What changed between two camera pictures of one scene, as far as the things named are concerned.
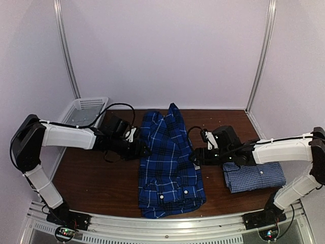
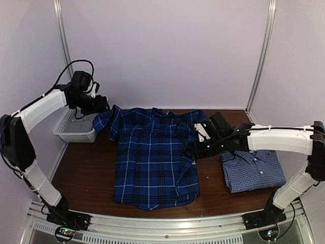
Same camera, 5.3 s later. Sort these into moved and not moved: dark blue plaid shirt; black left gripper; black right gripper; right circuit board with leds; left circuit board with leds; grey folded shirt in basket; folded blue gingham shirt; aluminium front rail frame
Moved: black left gripper; black right gripper; dark blue plaid shirt
Not moved: grey folded shirt in basket; folded blue gingham shirt; left circuit board with leds; aluminium front rail frame; right circuit board with leds
